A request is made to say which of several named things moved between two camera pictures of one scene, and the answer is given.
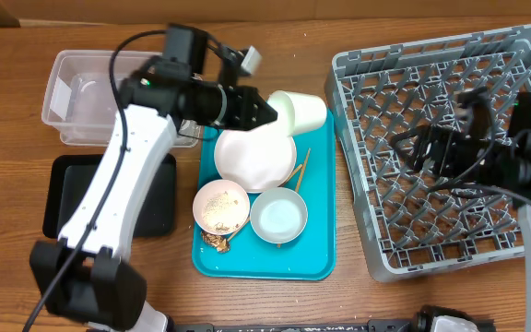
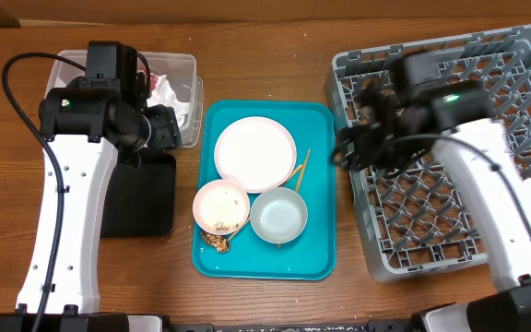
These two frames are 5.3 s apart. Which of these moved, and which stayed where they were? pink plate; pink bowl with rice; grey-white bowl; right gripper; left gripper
Moved: left gripper; right gripper
Stayed: pink bowl with rice; grey-white bowl; pink plate
